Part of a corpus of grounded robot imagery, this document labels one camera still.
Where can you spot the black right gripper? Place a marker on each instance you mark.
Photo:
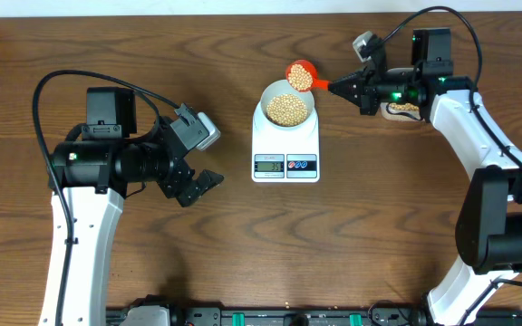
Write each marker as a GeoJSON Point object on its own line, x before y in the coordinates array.
{"type": "Point", "coordinates": [364, 95]}

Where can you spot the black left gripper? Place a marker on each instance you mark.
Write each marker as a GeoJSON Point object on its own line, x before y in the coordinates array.
{"type": "Point", "coordinates": [171, 182]}

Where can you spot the red measuring scoop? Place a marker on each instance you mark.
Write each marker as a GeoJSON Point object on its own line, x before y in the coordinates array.
{"type": "Point", "coordinates": [317, 83]}

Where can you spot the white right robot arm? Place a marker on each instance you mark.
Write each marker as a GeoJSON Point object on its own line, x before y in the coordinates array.
{"type": "Point", "coordinates": [488, 232]}

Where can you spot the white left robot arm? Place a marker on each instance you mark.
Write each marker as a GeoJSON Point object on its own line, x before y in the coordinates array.
{"type": "Point", "coordinates": [93, 168]}

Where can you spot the soybeans in bowl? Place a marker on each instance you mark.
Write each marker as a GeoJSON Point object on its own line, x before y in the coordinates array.
{"type": "Point", "coordinates": [287, 110]}

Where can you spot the light grey bowl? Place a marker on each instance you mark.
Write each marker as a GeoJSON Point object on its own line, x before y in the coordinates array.
{"type": "Point", "coordinates": [283, 87]}

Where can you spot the white digital kitchen scale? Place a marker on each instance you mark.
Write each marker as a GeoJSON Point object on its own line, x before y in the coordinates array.
{"type": "Point", "coordinates": [285, 154]}

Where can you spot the clear plastic container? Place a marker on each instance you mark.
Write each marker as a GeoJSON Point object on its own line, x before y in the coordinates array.
{"type": "Point", "coordinates": [399, 115]}

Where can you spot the pile of soybeans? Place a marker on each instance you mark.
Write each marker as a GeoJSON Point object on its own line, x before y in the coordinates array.
{"type": "Point", "coordinates": [403, 107]}

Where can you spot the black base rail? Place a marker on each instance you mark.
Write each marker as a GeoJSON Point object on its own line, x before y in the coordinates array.
{"type": "Point", "coordinates": [154, 310]}

